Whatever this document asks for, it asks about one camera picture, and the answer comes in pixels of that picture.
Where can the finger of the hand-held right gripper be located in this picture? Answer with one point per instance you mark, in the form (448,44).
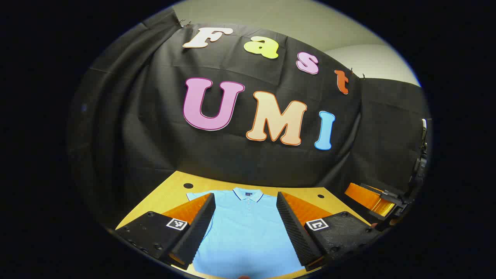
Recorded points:
(384,208)
(360,195)

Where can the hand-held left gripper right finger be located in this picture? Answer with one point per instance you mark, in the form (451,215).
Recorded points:
(296,232)

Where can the light blue polo T-shirt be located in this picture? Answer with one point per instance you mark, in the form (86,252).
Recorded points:
(248,232)

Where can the black backdrop cloth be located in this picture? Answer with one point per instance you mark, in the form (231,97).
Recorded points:
(232,155)

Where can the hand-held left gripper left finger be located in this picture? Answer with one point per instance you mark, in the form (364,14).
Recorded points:
(199,228)

